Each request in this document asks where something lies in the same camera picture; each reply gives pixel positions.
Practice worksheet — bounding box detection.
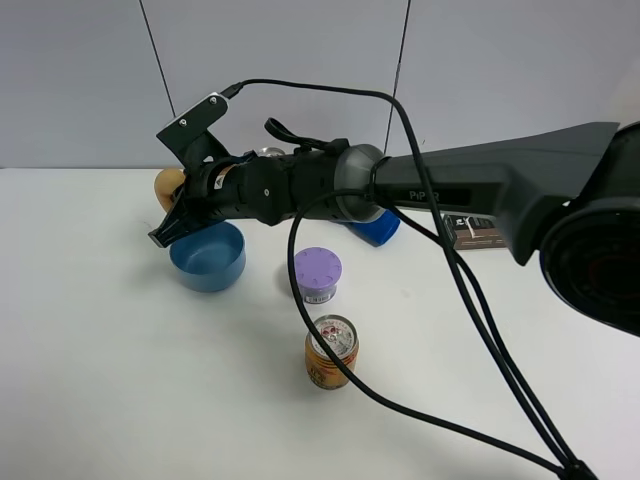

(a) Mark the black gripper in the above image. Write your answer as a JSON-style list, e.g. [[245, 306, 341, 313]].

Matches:
[[148, 156, 296, 248]]

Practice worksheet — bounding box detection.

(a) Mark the yellow mango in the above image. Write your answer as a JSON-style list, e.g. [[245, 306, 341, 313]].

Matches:
[[154, 169, 185, 213]]

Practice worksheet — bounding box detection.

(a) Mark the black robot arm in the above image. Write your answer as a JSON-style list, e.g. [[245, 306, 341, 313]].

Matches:
[[151, 119, 639, 334]]

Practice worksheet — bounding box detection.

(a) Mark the blue plastic bowl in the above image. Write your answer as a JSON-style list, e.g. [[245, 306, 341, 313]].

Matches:
[[169, 222, 246, 293]]

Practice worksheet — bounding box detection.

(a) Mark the purple lidded jar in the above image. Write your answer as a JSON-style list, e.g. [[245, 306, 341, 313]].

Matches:
[[294, 247, 342, 304]]

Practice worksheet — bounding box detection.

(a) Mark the orange drink can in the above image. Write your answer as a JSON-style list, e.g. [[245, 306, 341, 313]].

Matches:
[[304, 314, 359, 391]]

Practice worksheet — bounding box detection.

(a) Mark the blue rolled cloth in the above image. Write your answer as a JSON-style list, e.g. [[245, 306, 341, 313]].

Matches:
[[345, 210, 400, 247]]

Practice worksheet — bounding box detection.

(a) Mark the brown coffee capsule box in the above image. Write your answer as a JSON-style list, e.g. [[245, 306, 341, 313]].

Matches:
[[442, 214, 506, 251]]

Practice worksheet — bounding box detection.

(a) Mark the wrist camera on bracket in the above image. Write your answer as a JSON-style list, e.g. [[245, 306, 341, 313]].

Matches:
[[156, 93, 229, 171]]

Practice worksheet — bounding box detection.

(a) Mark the black cable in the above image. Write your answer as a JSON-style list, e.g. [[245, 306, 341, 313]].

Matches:
[[219, 78, 599, 480]]

